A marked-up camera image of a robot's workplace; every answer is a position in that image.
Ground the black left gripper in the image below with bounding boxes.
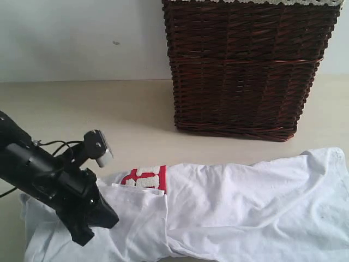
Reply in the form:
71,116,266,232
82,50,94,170
40,144,119,246

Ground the white t-shirt red lettering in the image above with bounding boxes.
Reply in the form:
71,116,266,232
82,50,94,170
20,147,348,261

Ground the dark brown wicker basket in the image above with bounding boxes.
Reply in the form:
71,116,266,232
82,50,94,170
163,1,342,142

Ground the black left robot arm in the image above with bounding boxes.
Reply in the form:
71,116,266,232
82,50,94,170
1,112,119,246

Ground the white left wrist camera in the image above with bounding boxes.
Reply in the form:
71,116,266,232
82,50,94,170
84,129,113,168

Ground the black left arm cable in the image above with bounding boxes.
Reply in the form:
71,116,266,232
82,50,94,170
0,139,85,199

